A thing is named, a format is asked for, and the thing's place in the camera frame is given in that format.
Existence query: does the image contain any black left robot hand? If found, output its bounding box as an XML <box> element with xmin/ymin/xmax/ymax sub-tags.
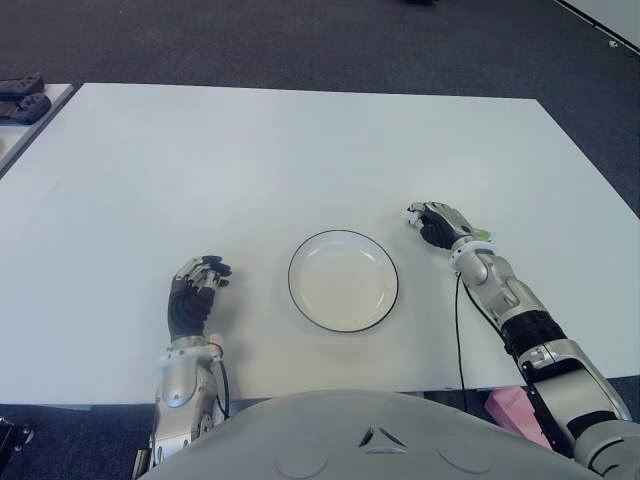
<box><xmin>167</xmin><ymin>254</ymin><xmax>233</xmax><ymax>344</ymax></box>

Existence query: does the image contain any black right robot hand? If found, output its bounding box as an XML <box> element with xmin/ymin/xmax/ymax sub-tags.
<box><xmin>401</xmin><ymin>200</ymin><xmax>477</xmax><ymax>251</ymax></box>

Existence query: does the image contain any green toothpaste tube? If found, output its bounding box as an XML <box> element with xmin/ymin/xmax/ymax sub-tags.
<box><xmin>401</xmin><ymin>208</ymin><xmax>497</xmax><ymax>245</ymax></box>

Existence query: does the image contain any white plate with black rim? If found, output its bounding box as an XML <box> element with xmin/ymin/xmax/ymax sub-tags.
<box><xmin>287</xmin><ymin>229</ymin><xmax>400</xmax><ymax>334</ymax></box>

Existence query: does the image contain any pink cardboard box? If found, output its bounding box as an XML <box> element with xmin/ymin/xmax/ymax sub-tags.
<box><xmin>486</xmin><ymin>387</ymin><xmax>552</xmax><ymax>449</ymax></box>

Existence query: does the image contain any black floor equipment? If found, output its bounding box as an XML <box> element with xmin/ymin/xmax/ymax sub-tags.
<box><xmin>0</xmin><ymin>413</ymin><xmax>35</xmax><ymax>454</ymax></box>

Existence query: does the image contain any grey robot torso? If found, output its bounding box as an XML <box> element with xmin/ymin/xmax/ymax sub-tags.
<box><xmin>139</xmin><ymin>389</ymin><xmax>596</xmax><ymax>480</ymax></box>

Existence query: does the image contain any white side table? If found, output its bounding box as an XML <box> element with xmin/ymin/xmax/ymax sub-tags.
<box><xmin>0</xmin><ymin>83</ymin><xmax>75</xmax><ymax>174</ymax></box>

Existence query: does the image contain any black game controller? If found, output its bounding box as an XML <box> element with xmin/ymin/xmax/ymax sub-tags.
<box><xmin>0</xmin><ymin>72</ymin><xmax>45</xmax><ymax>98</ymax></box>
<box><xmin>0</xmin><ymin>94</ymin><xmax>53</xmax><ymax>125</ymax></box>

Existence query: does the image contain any white background table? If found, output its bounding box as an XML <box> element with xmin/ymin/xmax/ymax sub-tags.
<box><xmin>552</xmin><ymin>0</ymin><xmax>640</xmax><ymax>56</ymax></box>

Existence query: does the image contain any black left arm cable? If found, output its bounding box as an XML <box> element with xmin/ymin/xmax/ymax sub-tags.
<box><xmin>213</xmin><ymin>358</ymin><xmax>233</xmax><ymax>420</ymax></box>

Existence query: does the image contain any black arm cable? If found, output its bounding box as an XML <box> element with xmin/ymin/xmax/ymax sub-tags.
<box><xmin>451</xmin><ymin>271</ymin><xmax>472</xmax><ymax>407</ymax></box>
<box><xmin>213</xmin><ymin>358</ymin><xmax>233</xmax><ymax>420</ymax></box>

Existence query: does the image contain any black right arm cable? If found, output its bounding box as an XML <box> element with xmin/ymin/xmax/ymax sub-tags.
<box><xmin>451</xmin><ymin>271</ymin><xmax>472</xmax><ymax>407</ymax></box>

